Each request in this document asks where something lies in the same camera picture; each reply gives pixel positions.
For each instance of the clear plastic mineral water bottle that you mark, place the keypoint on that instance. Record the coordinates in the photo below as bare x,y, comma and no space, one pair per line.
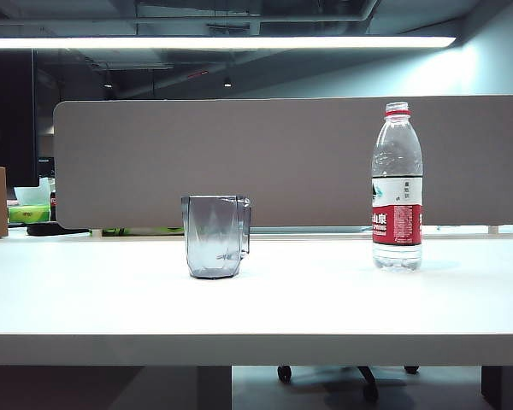
396,171

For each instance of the transparent grey faceted mug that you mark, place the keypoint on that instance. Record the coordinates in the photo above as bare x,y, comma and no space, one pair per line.
214,239

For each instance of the red cola bottle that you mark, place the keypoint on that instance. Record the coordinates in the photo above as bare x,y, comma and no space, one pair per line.
53,205

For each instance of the grey-brown desk divider panel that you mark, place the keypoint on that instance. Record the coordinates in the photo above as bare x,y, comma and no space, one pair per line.
239,162

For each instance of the green flat package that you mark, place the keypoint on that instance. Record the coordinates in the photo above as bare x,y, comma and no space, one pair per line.
141,231

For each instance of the small ceiling spot lamp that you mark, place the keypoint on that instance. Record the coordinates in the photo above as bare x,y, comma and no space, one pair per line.
227,82

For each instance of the long ceiling light strip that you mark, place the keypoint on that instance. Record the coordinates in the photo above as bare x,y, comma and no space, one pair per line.
218,42

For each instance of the black office chair base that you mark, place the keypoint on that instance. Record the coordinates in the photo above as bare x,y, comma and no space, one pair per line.
367,378

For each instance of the black round object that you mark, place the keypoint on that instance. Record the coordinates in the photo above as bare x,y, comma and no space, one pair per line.
47,229

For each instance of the green tissue box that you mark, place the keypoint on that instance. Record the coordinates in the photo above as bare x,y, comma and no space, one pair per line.
29,211

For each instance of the dark monitor screen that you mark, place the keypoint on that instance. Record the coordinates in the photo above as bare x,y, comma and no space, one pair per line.
8,119

